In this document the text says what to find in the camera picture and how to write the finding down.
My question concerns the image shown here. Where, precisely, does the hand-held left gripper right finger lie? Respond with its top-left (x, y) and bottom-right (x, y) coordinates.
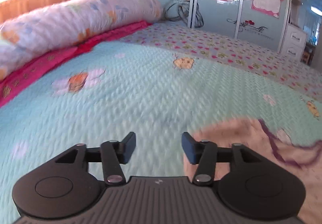
top-left (182, 131), bottom-right (264, 186)

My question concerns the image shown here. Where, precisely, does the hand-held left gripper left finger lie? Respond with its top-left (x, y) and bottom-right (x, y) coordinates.
top-left (55, 131), bottom-right (137, 185)

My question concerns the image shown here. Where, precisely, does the pink printed pajama top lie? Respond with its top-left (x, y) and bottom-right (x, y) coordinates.
top-left (183, 117), bottom-right (322, 224)

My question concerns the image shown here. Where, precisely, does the green quilted bee blanket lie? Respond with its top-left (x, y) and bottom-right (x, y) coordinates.
top-left (0, 40), bottom-right (322, 224)

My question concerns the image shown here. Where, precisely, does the magenta printed cloth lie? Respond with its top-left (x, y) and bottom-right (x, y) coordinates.
top-left (0, 20), bottom-right (153, 109)

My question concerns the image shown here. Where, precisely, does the blue sliding door wardrobe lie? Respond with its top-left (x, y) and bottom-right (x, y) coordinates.
top-left (146, 0), bottom-right (293, 55)

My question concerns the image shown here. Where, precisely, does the rolled floral duvet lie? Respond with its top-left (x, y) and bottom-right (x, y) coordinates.
top-left (0, 0), bottom-right (164, 81)

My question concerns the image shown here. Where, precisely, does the white drawer cabinet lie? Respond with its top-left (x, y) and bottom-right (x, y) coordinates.
top-left (279, 24), bottom-right (309, 62)

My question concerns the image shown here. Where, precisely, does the wooden chair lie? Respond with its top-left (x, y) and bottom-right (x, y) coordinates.
top-left (300, 43), bottom-right (315, 65)

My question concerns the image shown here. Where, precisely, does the coiled grey hose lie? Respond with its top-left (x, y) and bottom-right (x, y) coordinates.
top-left (163, 0), bottom-right (204, 29)

